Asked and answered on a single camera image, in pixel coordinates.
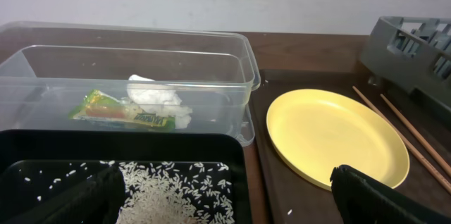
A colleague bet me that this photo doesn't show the green snack wrapper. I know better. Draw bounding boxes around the green snack wrapper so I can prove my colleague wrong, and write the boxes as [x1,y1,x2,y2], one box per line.
[68,89,175,132]

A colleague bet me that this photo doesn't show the white napkin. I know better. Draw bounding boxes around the white napkin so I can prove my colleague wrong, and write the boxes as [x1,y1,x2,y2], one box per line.
[121,84,193,130]

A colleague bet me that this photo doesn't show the clear plastic bin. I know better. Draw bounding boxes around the clear plastic bin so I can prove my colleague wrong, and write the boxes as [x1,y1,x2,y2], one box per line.
[1,22,261,146]

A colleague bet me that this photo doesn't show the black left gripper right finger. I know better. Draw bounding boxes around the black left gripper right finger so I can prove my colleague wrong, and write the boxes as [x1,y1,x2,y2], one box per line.
[330,165,450,224]

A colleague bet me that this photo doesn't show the rice and food scraps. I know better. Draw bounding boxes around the rice and food scraps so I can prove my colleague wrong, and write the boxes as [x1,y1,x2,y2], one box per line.
[23,160,235,224]

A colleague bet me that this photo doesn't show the grey dishwasher rack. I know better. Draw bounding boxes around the grey dishwasher rack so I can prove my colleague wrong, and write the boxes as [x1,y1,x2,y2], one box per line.
[360,16,450,128]

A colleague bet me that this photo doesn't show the yellow plate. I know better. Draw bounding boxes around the yellow plate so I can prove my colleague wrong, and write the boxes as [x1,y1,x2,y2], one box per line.
[266,89,410,190]

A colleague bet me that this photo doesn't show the wooden chopstick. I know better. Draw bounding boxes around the wooden chopstick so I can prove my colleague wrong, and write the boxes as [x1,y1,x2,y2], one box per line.
[380,94,451,176]
[352,86,450,193]

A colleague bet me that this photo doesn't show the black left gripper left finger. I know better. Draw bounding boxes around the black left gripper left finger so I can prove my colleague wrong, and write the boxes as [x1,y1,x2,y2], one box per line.
[4,166,126,224]

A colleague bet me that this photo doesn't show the black waste tray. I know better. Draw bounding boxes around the black waste tray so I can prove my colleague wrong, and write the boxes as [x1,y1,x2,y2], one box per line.
[1,130,252,223]

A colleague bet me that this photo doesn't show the brown serving tray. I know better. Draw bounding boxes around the brown serving tray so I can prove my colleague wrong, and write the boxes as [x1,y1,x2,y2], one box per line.
[249,70,450,223]

